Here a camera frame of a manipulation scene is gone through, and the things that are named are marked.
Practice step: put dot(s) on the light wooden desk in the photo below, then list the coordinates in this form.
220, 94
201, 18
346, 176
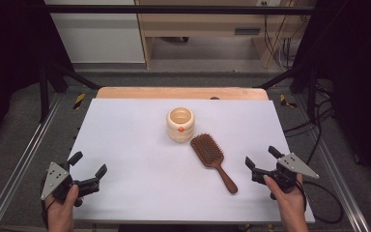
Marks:
199, 24

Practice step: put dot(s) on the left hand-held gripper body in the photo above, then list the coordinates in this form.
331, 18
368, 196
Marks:
55, 180

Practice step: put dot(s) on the black metal frame leg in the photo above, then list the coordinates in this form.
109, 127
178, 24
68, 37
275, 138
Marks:
44, 96
311, 93

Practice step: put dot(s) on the black horizontal frame bar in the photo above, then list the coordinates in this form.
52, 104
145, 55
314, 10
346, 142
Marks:
174, 9

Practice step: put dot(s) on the black curtain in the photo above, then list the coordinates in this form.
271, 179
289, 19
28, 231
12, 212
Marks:
9, 48
357, 64

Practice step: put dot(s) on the brown wooden paddle hairbrush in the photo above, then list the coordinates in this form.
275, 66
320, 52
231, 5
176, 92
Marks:
207, 150

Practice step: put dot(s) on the light wooden table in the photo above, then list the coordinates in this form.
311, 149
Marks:
161, 92

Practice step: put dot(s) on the cream ribbed ceramic cup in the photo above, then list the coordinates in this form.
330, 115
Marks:
180, 132

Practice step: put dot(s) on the aluminium floor rail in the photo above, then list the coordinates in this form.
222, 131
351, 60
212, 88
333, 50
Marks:
19, 161
338, 180

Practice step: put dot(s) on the person's right hand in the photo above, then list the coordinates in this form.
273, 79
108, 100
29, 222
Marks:
290, 203

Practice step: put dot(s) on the white board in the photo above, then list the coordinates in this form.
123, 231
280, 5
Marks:
141, 174

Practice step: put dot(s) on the white cabinet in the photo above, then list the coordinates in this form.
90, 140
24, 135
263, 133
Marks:
99, 38

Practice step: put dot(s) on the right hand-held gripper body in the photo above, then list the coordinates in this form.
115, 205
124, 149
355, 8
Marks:
294, 165

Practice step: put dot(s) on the person's left hand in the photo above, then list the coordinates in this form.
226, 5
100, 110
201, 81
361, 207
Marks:
61, 212

